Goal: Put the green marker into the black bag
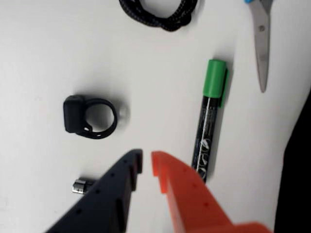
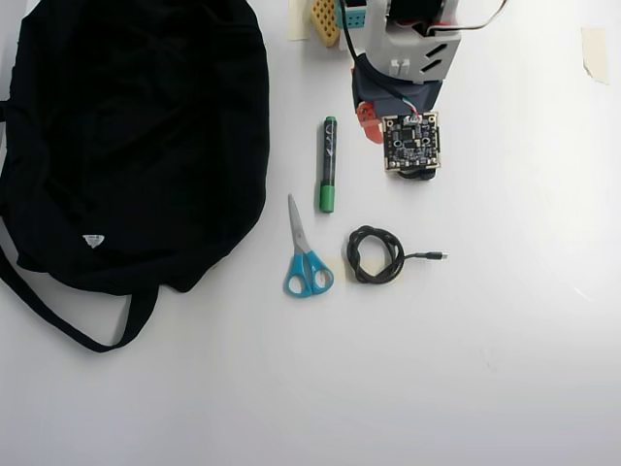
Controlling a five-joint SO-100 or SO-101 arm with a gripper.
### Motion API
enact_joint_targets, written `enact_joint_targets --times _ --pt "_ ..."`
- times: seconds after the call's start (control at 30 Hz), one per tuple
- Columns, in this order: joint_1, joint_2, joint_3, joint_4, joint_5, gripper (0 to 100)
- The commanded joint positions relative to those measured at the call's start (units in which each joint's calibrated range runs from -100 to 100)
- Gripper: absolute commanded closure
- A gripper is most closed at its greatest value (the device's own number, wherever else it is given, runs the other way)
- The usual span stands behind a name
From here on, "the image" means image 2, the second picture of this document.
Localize black ring clip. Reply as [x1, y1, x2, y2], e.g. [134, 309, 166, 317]
[398, 168, 437, 183]

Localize thin black camera cable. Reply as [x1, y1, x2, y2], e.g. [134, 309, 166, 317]
[338, 0, 416, 117]

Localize white red servo cable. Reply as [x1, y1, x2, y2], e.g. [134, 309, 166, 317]
[426, 0, 510, 36]

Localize camera circuit board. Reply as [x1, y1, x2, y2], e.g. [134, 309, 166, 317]
[379, 111, 443, 174]

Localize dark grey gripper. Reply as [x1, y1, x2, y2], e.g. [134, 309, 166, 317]
[351, 51, 445, 145]

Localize blue handled scissors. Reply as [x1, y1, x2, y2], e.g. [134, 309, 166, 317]
[282, 192, 336, 298]

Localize black cloth bag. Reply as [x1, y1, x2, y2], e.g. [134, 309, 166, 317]
[0, 0, 272, 354]

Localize green black marker pen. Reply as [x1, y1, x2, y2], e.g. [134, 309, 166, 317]
[317, 115, 340, 215]

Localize coiled black USB cable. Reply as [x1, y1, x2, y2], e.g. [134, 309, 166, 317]
[345, 223, 450, 286]

